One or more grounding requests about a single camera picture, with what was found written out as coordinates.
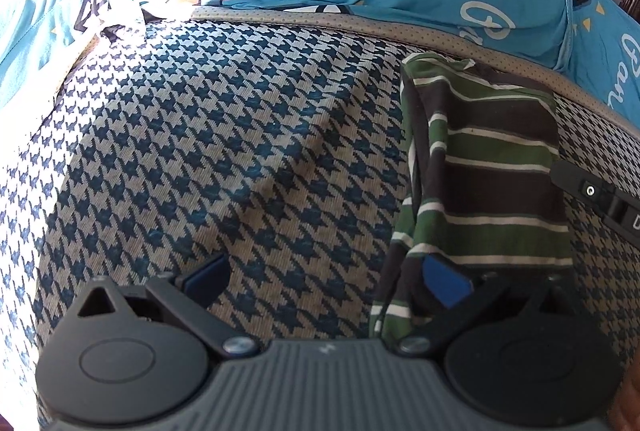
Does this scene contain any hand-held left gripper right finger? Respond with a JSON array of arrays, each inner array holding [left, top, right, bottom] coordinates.
[[399, 255, 576, 357]]

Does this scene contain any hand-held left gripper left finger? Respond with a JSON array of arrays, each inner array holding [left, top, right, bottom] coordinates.
[[75, 255, 258, 357]]

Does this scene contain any green brown striped shirt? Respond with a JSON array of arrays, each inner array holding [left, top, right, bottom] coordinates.
[[369, 52, 576, 343]]

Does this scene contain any houndstooth bed sheet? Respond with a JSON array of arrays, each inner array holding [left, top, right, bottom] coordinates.
[[0, 17, 640, 412]]

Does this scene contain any blue pillow with white lettering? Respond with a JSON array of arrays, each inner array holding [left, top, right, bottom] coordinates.
[[561, 0, 640, 124]]

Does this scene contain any beige dotted mattress edge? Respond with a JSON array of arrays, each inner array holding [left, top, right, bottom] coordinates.
[[189, 5, 640, 138]]

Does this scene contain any blue pillow with triangle print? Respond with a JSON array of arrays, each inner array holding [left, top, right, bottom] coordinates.
[[0, 0, 147, 113]]

